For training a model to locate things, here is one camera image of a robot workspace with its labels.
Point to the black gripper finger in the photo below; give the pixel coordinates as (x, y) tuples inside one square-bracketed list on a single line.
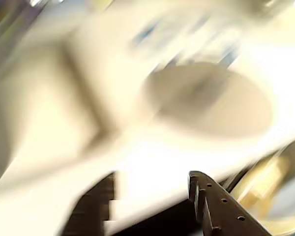
[(218, 209), (91, 209)]

